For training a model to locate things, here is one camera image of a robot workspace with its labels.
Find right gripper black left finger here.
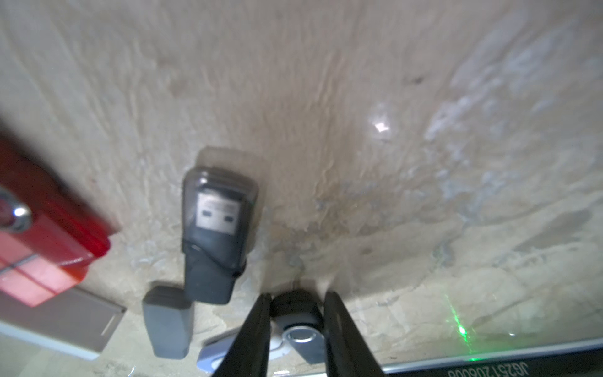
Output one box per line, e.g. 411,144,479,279
213,294,272,377

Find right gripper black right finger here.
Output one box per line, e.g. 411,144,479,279
324,292,385,377

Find dark grey flash drive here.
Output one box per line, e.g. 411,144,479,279
142,285,194,360

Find smoky clear-cap black flash drive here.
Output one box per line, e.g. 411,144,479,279
182,166,258,306

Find white blue flash drive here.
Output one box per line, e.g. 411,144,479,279
196,324,292,374

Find black silver swivel flash drive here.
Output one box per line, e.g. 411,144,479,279
270,289,326,364

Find red translucent flash drive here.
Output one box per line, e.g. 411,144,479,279
1,136,116,307

